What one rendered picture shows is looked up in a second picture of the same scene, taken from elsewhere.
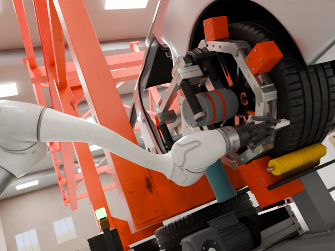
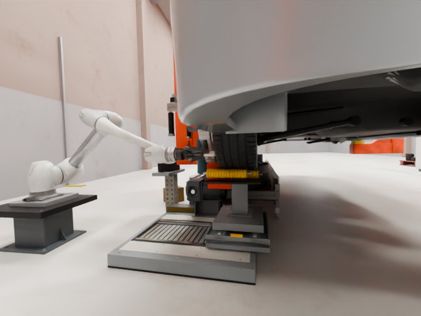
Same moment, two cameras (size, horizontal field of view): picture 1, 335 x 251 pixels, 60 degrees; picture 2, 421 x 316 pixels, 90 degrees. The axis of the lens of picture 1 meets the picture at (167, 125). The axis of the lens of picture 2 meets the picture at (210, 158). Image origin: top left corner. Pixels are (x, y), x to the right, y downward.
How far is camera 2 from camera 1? 1.13 m
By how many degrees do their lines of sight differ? 42
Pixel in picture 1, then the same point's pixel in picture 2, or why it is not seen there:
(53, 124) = (99, 126)
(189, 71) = (173, 106)
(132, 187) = (180, 143)
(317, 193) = (237, 194)
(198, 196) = not seen: hidden behind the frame
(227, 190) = (200, 170)
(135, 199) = not seen: hidden behind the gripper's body
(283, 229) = (265, 195)
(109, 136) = (123, 136)
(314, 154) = (235, 175)
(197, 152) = (149, 158)
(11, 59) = not seen: outside the picture
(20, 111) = (89, 118)
